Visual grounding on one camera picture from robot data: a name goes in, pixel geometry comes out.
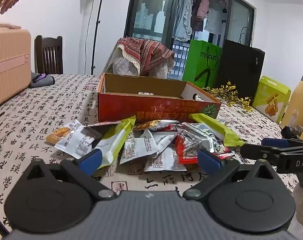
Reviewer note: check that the black paper bag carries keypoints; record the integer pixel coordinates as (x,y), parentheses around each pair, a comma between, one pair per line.
(241,70)

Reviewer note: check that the pink hanging garment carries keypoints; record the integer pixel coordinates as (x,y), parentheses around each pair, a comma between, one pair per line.
(200,10)

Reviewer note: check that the dark wooden chair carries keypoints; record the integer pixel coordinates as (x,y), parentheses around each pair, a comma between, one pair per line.
(49,55)

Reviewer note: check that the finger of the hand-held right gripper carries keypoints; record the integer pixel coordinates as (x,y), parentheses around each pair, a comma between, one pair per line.
(259,152)
(275,143)

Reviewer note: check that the dark small object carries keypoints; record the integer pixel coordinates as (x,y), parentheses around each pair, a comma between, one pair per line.
(290,131)

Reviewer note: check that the yellow thermos bottle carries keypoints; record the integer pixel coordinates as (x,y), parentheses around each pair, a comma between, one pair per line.
(299,100)

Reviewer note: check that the yellow green carton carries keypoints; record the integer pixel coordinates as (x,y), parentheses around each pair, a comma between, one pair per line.
(271,97)

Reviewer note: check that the red patterned cloth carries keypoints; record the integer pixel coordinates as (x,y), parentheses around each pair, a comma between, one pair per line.
(146,52)

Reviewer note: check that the grey blue hanging shirt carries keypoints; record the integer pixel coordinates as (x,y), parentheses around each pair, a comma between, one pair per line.
(184,17)

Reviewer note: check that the yellow flower branch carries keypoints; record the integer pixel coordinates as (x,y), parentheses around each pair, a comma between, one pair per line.
(229,93)

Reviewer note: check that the grey purple cloth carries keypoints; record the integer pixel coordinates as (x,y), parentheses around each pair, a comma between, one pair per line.
(42,80)

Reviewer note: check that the pink suitcase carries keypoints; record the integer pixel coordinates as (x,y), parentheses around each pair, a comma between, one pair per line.
(9,62)

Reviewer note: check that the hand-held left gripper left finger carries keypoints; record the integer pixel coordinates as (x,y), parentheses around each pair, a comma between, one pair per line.
(91,160)

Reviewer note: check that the black framed glass door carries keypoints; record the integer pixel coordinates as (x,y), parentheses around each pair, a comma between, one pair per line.
(151,10)

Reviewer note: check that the white hanging garment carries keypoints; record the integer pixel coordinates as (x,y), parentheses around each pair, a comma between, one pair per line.
(216,20)

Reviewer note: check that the green snack packet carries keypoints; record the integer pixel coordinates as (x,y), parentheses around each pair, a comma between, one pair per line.
(116,137)
(216,130)

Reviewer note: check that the pile of white snack packets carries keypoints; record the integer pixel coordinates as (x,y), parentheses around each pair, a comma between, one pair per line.
(164,162)

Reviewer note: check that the orange red cardboard box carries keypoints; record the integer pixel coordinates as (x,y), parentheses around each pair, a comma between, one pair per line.
(141,110)

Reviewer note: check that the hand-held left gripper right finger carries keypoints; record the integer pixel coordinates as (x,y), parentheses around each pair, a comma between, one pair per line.
(209,161)

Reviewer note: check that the green paper bag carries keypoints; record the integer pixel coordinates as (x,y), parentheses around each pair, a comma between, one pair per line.
(201,62)

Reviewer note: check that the person's right hand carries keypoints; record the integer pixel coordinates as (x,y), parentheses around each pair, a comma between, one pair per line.
(301,202)

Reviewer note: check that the cookie picture snack packet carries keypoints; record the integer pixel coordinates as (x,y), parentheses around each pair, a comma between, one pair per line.
(149,125)
(57,133)

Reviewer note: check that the pink orange snack packet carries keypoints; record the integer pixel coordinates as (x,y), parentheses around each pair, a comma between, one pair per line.
(104,123)

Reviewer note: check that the bundle of red snack packets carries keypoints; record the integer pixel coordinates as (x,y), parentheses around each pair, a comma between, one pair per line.
(189,152)

